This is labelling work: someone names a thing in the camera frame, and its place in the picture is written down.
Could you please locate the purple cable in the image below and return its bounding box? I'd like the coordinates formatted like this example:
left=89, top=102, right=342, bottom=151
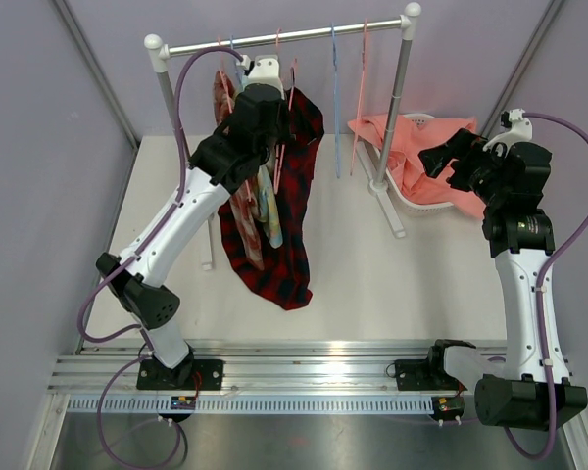
left=77, top=48, right=244, bottom=466
left=507, top=112, right=588, bottom=461

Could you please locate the pastel floral skirt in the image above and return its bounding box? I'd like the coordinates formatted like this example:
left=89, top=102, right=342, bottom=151
left=256, top=165, right=283, bottom=249

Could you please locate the red white checked skirt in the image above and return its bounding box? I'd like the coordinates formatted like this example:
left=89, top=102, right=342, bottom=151
left=213, top=70, right=265, bottom=270

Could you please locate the white slotted cable duct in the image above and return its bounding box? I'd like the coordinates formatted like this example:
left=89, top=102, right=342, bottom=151
left=68, top=395, right=433, bottom=415

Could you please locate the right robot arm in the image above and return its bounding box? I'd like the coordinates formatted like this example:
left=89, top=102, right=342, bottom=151
left=418, top=129, right=588, bottom=431

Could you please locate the blue wire hanger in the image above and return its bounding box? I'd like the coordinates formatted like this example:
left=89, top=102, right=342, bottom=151
left=229, top=35, right=243, bottom=86
left=330, top=23, right=342, bottom=179

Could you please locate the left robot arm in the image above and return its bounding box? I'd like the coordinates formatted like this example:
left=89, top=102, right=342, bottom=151
left=96, top=78, right=288, bottom=389

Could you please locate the white metal clothes rack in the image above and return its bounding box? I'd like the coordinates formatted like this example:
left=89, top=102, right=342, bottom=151
left=122, top=2, right=421, bottom=278

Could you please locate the white plastic basket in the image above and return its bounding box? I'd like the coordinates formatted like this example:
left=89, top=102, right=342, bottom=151
left=386, top=114, right=474, bottom=212

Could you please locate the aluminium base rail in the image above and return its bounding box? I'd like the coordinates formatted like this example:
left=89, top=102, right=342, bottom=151
left=47, top=339, right=433, bottom=396

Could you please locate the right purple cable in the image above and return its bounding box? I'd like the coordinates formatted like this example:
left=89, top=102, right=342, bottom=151
left=507, top=112, right=588, bottom=461

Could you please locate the red black plaid skirt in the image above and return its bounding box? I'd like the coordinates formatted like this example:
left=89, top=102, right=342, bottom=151
left=219, top=88, right=324, bottom=310

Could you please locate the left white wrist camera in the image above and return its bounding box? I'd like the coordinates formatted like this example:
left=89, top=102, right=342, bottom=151
left=236, top=55, right=283, bottom=92

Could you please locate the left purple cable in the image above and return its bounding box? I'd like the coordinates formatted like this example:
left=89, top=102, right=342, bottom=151
left=77, top=48, right=244, bottom=466

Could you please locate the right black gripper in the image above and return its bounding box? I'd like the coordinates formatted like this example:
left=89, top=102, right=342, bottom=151
left=418, top=129, right=511, bottom=209

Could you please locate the salmon pink skirt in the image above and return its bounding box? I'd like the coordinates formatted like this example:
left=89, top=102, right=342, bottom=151
left=346, top=113, right=487, bottom=219

